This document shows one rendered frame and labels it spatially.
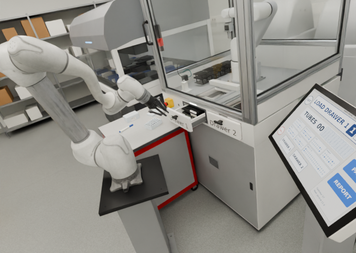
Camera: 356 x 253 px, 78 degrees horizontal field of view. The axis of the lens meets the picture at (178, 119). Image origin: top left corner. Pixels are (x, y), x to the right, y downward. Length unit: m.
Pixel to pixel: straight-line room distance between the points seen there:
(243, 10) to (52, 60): 0.82
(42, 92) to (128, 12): 1.30
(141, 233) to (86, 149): 0.62
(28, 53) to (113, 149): 0.56
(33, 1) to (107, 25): 3.53
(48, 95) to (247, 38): 0.94
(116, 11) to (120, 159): 1.39
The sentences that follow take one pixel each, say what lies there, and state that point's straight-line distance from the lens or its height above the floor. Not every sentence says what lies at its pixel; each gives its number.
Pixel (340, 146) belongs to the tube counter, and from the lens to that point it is 0.86.
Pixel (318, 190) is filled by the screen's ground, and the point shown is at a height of 1.00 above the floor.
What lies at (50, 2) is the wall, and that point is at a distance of 5.60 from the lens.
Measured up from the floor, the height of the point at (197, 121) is 0.87.
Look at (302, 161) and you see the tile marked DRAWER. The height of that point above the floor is 1.01.
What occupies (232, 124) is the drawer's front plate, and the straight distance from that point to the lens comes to 1.36.
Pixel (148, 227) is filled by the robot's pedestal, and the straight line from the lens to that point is 1.52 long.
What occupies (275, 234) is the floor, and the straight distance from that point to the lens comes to 1.96.
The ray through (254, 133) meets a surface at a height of 0.89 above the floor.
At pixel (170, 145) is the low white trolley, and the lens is 1.80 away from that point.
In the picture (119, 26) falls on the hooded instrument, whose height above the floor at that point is 1.54.
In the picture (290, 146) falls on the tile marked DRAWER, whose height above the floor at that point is 1.01.
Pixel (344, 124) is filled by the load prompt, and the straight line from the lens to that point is 0.90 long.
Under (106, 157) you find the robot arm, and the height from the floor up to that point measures 0.98.
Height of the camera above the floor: 1.59
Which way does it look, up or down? 27 degrees down
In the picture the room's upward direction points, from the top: 13 degrees counter-clockwise
